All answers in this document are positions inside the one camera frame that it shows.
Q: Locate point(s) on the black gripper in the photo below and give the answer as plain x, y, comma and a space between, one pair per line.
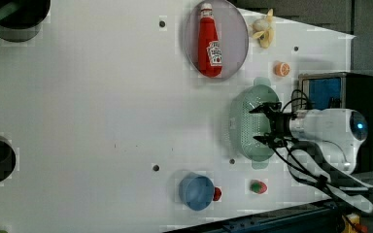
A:
279, 125

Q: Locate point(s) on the green plastic strainer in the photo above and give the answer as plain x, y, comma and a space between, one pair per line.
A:
243, 125

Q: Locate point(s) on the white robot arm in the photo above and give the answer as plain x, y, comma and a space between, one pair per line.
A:
322, 148

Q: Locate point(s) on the orange slice toy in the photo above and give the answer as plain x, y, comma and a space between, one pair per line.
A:
282, 69

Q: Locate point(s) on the red green strawberry toy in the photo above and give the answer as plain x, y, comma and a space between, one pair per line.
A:
258, 187

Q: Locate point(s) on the black toaster oven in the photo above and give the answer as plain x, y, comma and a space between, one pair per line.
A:
345, 91

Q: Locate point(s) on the small red tomato toy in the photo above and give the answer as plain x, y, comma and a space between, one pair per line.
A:
217, 194

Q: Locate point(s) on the red ketchup bottle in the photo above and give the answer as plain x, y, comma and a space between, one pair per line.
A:
209, 52

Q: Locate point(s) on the blue plastic cup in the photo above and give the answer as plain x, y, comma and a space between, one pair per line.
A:
196, 191

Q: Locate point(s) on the grey round plate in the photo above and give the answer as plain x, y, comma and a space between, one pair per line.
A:
232, 31

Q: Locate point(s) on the black metal pot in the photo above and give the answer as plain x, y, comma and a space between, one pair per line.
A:
25, 23

